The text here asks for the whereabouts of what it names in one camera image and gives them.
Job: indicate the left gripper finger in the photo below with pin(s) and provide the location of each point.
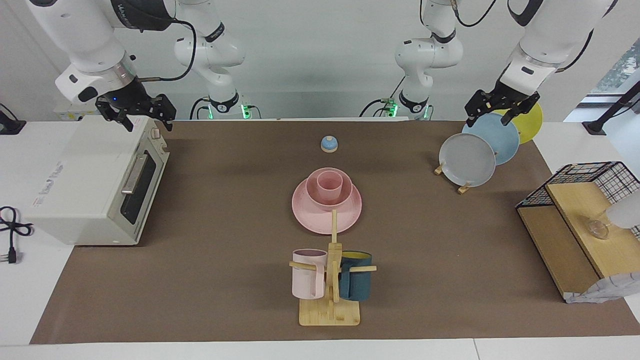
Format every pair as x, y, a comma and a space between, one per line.
477, 107
520, 107

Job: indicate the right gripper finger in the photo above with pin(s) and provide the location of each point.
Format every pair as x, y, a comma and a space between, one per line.
163, 109
116, 116

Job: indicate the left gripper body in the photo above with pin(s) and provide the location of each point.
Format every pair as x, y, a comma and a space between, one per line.
511, 96

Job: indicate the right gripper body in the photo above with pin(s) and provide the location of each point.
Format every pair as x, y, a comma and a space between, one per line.
126, 95

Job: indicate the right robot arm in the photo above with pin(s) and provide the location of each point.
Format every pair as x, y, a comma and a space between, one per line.
80, 35

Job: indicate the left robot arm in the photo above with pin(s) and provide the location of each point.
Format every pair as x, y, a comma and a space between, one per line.
542, 40

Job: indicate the yellow plate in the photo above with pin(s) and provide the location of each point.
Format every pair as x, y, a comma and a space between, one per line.
532, 125

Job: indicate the blue plate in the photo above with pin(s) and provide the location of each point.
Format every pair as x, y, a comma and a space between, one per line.
502, 140

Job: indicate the grey plate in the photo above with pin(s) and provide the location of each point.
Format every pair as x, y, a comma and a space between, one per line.
465, 160

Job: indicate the white toaster oven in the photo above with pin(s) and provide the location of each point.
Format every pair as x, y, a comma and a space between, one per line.
85, 185

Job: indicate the wooden plate rack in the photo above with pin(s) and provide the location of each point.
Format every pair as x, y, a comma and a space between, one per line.
464, 189

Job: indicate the black stand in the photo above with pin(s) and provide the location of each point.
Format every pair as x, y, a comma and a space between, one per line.
10, 125
612, 107

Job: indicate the clear glass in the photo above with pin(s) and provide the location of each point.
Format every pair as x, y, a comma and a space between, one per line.
598, 229

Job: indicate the frosted white cup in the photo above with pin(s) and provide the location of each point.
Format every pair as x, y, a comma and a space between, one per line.
625, 211

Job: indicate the small blue bell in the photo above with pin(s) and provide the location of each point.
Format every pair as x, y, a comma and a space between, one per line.
329, 145

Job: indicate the pink cup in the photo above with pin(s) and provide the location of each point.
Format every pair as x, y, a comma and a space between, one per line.
329, 186

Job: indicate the pink bowl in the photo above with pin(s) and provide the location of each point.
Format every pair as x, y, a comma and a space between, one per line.
313, 192

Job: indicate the pink plate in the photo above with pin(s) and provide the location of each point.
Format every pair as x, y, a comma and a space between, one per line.
320, 217

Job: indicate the patterned white cloth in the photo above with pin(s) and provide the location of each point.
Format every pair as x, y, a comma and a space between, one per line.
605, 291

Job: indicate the dark blue mug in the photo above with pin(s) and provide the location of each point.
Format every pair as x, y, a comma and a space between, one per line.
357, 285

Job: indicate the pink mug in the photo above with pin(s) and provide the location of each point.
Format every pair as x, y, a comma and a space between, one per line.
305, 282

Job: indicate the wooden mug rack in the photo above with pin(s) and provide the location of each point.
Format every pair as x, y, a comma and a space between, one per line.
330, 312

